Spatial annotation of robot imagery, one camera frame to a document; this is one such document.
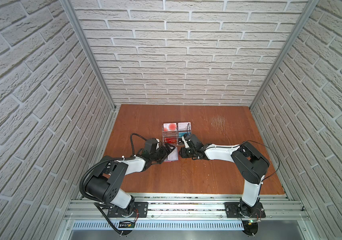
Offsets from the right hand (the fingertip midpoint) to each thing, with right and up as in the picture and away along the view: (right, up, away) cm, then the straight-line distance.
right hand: (179, 152), depth 93 cm
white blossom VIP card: (+3, +16, +5) cm, 17 cm away
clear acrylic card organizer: (-5, +12, +4) cm, 14 cm away
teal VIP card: (+1, +11, +2) cm, 12 cm away
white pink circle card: (-7, +16, +3) cm, 18 cm away
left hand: (-4, +3, -4) cm, 6 cm away
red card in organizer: (-6, +7, +4) cm, 10 cm away
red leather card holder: (-4, -2, -3) cm, 6 cm away
